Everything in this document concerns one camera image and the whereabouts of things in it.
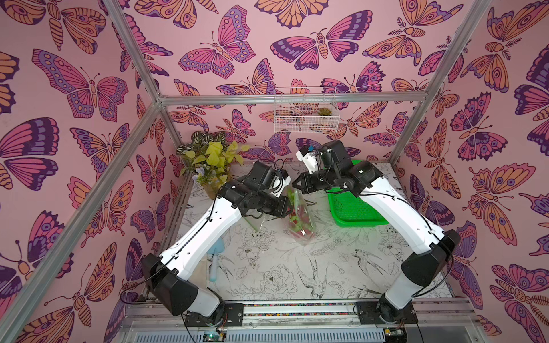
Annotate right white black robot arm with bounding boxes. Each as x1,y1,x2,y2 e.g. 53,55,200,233
293,140,461,324

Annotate clear zip-top bag green seal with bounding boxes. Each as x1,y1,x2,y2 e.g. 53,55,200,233
287,187,316,245

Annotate potted plant yellow green leaves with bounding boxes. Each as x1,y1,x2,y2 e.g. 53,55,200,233
177,131,250,199

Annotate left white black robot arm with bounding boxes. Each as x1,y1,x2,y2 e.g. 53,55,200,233
142,161,291,324

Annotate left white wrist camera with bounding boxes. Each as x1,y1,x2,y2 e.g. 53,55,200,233
272,169,291,197

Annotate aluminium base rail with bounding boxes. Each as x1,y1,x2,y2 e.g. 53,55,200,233
115,298,490,342

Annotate green plastic basket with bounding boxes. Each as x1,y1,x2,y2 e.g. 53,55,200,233
327,179,388,227

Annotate pink dragon fruit in bag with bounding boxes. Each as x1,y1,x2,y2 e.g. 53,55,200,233
290,202,314,237

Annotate white wire wall basket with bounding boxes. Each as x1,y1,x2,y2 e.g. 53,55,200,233
272,87,340,134

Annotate aluminium frame struts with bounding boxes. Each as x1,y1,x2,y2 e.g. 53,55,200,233
1,0,491,342

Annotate light blue garden trowel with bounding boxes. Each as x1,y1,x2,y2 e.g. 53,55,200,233
207,239,224,282

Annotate small succulent in wire basket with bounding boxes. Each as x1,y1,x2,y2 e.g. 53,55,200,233
317,107,332,117

